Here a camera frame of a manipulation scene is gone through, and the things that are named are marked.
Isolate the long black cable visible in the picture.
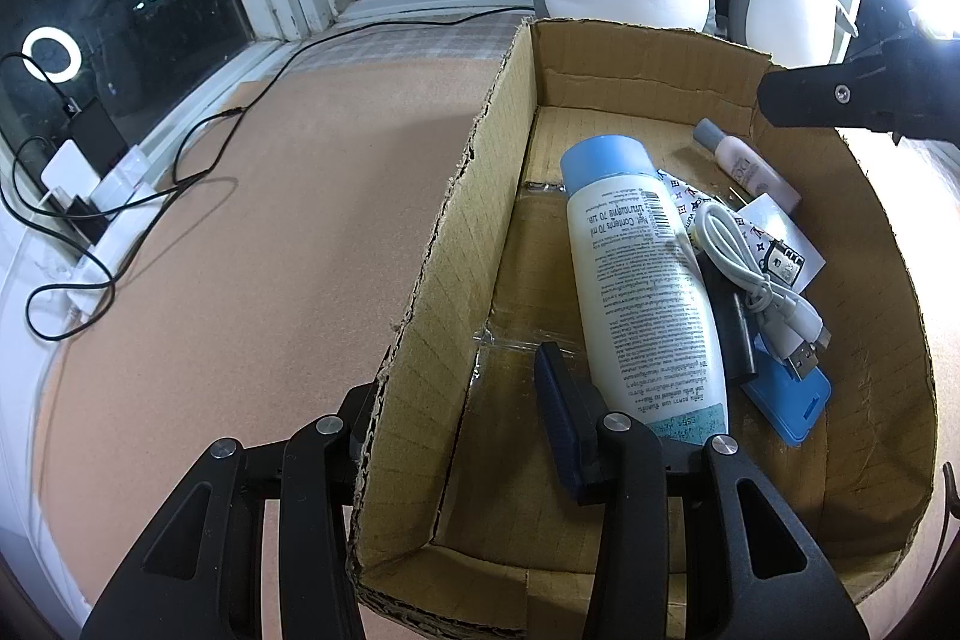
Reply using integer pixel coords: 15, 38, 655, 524
169, 2, 537, 193

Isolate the white ring light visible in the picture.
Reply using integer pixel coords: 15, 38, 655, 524
22, 26, 83, 83

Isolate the white power strip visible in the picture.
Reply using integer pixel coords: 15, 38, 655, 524
66, 149, 172, 320

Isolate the white bottle with blue cap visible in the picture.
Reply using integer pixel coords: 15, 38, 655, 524
559, 134, 732, 455

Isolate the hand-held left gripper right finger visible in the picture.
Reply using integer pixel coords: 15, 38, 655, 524
532, 341, 871, 640

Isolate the looped black cable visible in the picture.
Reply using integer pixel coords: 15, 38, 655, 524
25, 175, 239, 342

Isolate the white patterned pouch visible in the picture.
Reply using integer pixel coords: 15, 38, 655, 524
656, 166, 811, 295

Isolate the white wall charger plug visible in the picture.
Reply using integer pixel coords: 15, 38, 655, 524
720, 186, 826, 281

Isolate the black power adapter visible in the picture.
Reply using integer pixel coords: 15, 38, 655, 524
64, 196, 110, 242

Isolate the cardboard box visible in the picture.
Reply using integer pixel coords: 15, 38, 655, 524
345, 14, 940, 633

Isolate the black rectangular device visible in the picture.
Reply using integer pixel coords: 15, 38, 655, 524
71, 97, 130, 167

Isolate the white usb cable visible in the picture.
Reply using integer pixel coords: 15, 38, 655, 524
694, 201, 833, 380

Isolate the grey checked cloth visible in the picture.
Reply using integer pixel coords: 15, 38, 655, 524
300, 6, 527, 61

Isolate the blue plastic case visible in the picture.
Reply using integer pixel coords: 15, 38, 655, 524
739, 340, 835, 446

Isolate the small pink bottle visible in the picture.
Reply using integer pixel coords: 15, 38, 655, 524
691, 117, 802, 214

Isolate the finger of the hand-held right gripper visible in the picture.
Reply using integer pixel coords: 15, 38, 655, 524
756, 34, 960, 146

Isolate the thin dark cable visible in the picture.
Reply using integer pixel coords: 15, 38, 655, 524
896, 466, 960, 612

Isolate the white power adapter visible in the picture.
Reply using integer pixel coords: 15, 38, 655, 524
41, 139, 102, 200

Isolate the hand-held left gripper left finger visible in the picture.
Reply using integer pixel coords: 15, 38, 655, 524
79, 347, 395, 640

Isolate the black rectangular object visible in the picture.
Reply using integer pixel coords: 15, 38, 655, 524
697, 250, 760, 387

